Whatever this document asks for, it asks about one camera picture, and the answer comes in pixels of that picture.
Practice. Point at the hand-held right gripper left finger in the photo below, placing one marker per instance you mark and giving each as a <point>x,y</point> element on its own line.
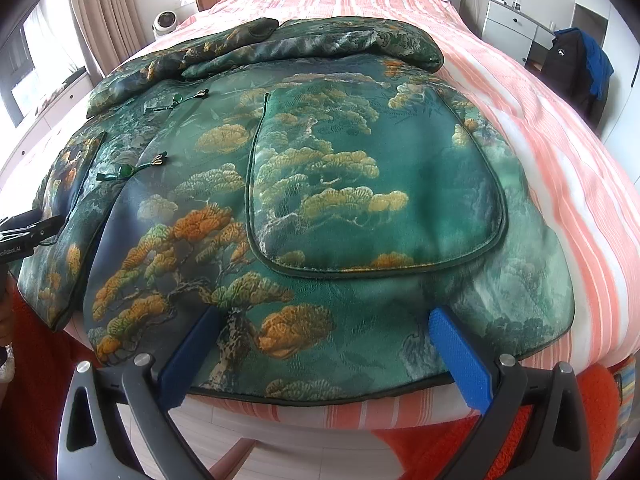
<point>192,355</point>

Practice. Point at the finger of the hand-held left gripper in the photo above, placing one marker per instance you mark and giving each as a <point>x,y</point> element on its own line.
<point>22,220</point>
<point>47,227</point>

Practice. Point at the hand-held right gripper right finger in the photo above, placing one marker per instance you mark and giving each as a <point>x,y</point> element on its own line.
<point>460,355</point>

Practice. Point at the green printed padded jacket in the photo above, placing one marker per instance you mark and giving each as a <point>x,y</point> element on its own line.
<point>320,200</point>

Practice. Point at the white window seat cabinet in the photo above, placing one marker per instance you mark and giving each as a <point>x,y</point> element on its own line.
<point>55,110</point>

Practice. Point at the orange fleece garment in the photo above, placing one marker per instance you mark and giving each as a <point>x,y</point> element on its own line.
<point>550,435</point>

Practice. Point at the dark framed window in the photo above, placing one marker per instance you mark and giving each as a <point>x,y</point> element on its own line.
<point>30,65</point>

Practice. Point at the beige curtain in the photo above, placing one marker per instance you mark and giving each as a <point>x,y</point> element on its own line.
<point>107,15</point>

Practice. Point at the small white fan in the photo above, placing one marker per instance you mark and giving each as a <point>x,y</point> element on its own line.
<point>165,24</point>

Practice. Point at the black jacket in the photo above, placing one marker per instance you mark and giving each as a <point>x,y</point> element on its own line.
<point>567,70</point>

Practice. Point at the blue cloth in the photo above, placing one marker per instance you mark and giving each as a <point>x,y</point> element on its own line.
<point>600,65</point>

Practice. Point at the white dresser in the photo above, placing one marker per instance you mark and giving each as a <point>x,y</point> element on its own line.
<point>515,25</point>

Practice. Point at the white wardrobe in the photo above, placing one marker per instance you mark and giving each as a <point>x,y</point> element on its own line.
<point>615,20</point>

